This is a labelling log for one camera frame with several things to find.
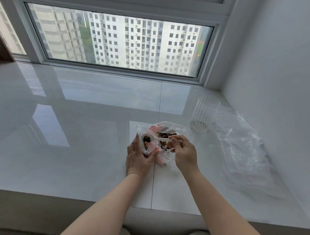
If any person's left hand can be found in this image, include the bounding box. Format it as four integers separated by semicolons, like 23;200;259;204
126;133;160;177

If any person's right hand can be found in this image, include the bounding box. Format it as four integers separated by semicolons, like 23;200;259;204
166;134;200;177

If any white plastic spoon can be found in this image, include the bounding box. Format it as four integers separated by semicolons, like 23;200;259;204
141;133;179;144

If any clear plastic food bag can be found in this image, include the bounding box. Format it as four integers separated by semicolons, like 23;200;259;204
135;121;195;168

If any person's right forearm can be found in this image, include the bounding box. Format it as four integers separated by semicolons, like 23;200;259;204
182;168;261;235

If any person's left forearm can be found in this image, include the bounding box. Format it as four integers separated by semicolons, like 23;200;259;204
61;173;144;235

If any dark dried food mix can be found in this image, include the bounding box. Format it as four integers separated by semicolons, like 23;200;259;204
142;131;178;152

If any ribbed clear glass cup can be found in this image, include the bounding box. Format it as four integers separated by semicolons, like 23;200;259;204
189;95;221;133

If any empty clear plastic bag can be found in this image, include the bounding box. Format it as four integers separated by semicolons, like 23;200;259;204
212;109;282;188

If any white framed window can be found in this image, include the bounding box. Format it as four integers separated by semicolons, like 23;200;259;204
0;0;238;86

